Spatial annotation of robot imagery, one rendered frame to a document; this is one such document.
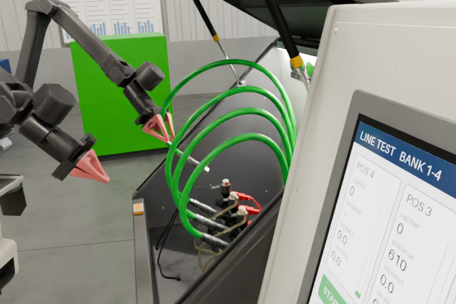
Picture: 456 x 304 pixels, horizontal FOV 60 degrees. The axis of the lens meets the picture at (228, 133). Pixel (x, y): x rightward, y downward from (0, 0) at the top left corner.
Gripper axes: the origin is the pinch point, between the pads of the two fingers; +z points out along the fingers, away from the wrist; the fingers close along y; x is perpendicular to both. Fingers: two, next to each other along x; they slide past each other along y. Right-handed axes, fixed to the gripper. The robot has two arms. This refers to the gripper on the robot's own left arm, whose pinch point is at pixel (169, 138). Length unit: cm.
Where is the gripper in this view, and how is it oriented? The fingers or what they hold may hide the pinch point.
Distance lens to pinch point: 113.3
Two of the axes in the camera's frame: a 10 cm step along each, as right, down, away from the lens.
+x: -6.7, 6.4, 3.8
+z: 6.0, 7.7, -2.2
